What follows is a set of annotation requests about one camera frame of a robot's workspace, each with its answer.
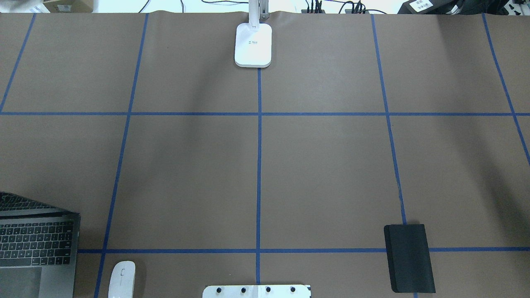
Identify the black mouse pad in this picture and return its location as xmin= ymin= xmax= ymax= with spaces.
xmin=383 ymin=224 xmax=436 ymax=293

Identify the cardboard box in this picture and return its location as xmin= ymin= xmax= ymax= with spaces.
xmin=42 ymin=0 xmax=94 ymax=13

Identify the white computer mouse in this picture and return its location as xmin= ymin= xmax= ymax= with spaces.
xmin=108 ymin=261 xmax=136 ymax=298

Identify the grey laptop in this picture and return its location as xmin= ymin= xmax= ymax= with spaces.
xmin=0 ymin=191 xmax=81 ymax=298

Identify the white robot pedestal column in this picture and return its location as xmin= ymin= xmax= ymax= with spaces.
xmin=202 ymin=284 xmax=312 ymax=298

